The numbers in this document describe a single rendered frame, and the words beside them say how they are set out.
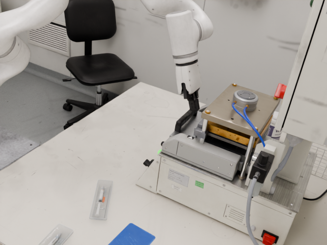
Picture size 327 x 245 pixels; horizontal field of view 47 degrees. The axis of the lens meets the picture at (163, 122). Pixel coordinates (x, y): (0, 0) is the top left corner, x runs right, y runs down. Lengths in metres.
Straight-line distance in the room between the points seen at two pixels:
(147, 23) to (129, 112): 1.32
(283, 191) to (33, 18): 1.00
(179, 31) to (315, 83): 0.45
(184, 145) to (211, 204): 0.22
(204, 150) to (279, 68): 1.62
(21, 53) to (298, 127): 0.97
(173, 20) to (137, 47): 1.93
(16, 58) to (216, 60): 1.71
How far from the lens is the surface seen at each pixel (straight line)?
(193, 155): 1.20
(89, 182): 1.39
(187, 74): 1.23
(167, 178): 1.29
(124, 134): 1.65
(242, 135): 1.17
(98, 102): 3.09
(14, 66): 1.47
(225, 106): 1.21
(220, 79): 2.87
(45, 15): 1.43
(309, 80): 0.99
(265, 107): 1.26
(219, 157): 1.16
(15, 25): 1.40
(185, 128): 1.32
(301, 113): 1.03
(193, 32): 1.23
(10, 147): 1.59
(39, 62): 3.90
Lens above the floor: 1.66
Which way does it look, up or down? 31 degrees down
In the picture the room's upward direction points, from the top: 8 degrees clockwise
